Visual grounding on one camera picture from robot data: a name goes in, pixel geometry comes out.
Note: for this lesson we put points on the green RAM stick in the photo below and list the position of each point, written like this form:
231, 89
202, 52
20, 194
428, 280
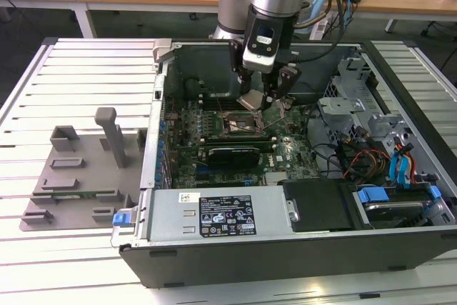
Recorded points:
76, 195

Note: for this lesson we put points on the grey power supply unit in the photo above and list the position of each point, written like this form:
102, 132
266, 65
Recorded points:
171, 212

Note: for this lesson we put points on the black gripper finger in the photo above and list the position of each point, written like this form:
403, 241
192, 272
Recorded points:
239, 58
287, 81

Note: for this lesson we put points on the CPU socket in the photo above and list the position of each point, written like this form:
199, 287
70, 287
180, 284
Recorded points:
235, 128

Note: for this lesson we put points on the white power strip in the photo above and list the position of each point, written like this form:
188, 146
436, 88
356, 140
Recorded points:
319, 29

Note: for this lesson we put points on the blue case latch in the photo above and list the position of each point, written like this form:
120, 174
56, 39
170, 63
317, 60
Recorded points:
120, 220

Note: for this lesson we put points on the grey parts rack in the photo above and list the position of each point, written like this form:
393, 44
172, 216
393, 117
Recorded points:
89, 176

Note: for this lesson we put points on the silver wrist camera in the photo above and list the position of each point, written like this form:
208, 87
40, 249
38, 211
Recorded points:
258, 62

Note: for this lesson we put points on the black plastic shroud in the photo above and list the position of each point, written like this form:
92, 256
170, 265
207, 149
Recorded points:
314, 208

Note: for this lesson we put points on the silver CPU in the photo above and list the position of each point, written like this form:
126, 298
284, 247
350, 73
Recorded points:
251, 99

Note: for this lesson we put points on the black power supply label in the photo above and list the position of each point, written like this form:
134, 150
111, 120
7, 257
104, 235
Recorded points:
226, 215

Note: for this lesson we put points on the green motherboard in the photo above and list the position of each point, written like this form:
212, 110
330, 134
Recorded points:
296, 148

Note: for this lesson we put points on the hard disk in blue carrier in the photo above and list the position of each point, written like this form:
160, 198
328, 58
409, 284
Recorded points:
392, 210

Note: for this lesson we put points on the thin metal locking lever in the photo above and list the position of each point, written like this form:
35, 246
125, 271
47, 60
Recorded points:
218, 99

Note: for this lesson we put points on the blue expansion slot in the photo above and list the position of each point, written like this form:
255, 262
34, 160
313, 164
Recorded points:
201, 169

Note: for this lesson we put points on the black and grey PC case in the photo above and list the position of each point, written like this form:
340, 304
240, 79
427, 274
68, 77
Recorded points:
285, 258

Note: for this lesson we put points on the round coin battery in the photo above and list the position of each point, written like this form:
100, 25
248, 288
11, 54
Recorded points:
286, 105

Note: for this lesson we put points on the black graphics card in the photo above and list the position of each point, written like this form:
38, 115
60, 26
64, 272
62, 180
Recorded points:
232, 158

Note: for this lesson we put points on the small silver heatsink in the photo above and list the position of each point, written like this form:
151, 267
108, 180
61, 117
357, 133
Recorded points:
276, 176

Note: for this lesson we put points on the metal drive cage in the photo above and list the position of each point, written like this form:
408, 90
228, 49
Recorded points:
341, 105

